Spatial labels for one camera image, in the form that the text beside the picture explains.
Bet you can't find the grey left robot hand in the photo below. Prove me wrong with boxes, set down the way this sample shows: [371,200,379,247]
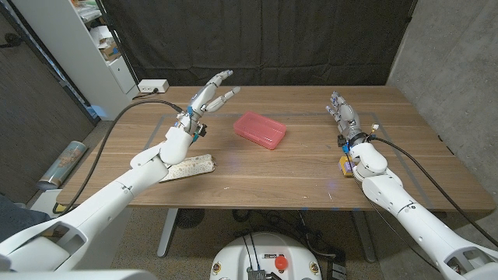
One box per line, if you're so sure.
[177,69,241,135]

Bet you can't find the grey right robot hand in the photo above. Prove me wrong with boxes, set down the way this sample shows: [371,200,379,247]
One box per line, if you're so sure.
[325,91,369,147]

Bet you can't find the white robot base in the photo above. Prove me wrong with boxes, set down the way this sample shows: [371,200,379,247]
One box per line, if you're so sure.
[209,232,323,280]

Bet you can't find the pink plastic pencil case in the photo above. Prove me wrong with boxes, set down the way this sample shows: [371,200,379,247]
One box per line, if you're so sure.
[233,110,287,151]

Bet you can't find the small yellow box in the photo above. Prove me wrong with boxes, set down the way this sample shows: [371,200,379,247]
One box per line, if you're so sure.
[338,156,356,178]

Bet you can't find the white power strip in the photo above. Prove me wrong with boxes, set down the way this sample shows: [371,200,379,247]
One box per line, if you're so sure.
[137,79,170,94]

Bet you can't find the white dotted fabric pouch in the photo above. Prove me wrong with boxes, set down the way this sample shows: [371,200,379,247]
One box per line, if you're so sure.
[158,153,216,184]

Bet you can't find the black fabric mat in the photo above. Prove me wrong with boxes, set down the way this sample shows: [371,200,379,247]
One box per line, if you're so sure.
[100,0,418,87]

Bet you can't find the cardboard box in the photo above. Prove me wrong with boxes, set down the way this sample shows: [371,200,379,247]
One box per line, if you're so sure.
[99,41,122,61]

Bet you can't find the black round fan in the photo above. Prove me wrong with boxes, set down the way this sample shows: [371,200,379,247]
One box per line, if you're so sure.
[175,208,206,229]

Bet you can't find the grey table leg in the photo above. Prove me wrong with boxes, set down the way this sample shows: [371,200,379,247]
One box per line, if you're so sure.
[156,208,179,258]
[352,209,377,264]

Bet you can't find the white shelf cabinet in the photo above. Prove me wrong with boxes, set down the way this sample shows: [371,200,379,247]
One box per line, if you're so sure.
[11,0,140,121]

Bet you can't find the person's leg in jeans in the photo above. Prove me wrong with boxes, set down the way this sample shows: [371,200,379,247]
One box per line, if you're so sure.
[0,194,51,242]

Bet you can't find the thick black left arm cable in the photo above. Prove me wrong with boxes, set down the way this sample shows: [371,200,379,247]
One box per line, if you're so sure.
[58,99,184,217]

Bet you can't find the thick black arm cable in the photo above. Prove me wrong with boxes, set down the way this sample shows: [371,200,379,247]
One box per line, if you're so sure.
[371,136,498,248]
[58,99,184,217]

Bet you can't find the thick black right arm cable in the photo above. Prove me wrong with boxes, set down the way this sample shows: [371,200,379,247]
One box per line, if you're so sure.
[371,136,498,248]

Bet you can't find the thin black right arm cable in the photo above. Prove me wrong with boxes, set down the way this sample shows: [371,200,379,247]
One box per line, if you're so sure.
[344,149,440,271]

